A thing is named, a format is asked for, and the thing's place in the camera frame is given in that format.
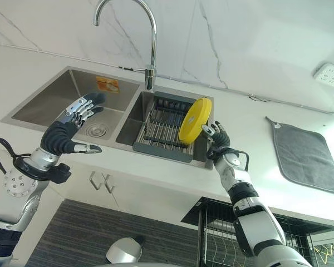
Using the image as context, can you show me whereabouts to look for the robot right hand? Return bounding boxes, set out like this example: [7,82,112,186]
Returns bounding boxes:
[202,120,231,161]

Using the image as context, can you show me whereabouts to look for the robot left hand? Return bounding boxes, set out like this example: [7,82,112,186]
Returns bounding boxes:
[41,92,107,155]

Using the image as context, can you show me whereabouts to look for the yellow round plate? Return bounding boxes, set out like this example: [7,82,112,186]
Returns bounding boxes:
[178,96,213,144]

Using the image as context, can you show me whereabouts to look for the open dishwasher with rack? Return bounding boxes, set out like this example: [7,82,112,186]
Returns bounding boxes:
[181,196,334,267]

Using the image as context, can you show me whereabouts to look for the round sink drain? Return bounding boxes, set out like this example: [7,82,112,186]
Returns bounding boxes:
[84,122,110,138]

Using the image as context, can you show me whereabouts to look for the stainless steel double sink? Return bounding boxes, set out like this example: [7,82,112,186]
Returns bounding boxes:
[0,66,215,170]

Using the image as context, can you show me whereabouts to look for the grey dish drying rack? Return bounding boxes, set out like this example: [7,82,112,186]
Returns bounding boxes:
[132,91,209,164]

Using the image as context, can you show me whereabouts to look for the orange sticker label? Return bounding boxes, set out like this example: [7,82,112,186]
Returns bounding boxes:
[96,76,121,94]

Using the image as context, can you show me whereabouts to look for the grey microfibre cloth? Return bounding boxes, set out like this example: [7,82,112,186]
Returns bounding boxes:
[265,116,334,195]

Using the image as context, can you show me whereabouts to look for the chrome gooseneck faucet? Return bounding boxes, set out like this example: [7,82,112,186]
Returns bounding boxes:
[93,0,159,91]

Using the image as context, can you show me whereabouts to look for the white power strip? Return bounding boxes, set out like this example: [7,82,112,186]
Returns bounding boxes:
[312,63,334,90]

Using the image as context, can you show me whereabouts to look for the robot silver leg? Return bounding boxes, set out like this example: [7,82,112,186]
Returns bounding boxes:
[105,235,146,265]

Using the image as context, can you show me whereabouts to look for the silver cabinet handle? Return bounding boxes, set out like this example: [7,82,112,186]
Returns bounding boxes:
[101,173,115,193]
[89,171,100,190]

